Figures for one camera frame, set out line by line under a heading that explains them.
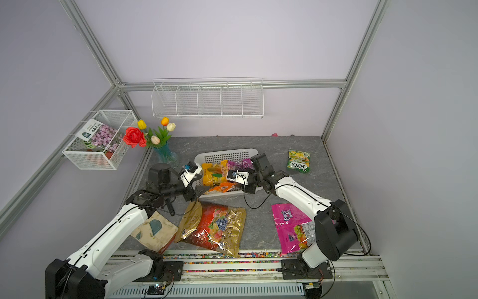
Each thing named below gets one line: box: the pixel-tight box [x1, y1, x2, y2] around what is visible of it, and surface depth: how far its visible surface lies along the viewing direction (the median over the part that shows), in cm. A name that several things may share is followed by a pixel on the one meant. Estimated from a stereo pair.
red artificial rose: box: [123, 127, 148, 149], surface depth 72 cm
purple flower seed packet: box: [75, 118, 124, 153], surface depth 75 cm
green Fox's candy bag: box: [287, 149, 311, 173], surface depth 108 cm
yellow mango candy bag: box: [201, 159, 228, 187], surface depth 98 cm
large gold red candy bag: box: [174, 200, 248, 258], surface depth 84 cm
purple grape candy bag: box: [227, 158, 255, 172], surface depth 101 cm
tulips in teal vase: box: [125, 116, 177, 164], surface depth 86 cm
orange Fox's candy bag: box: [208, 182, 238, 193], surface depth 84 cm
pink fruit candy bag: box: [271, 203, 316, 255], surface depth 84 cm
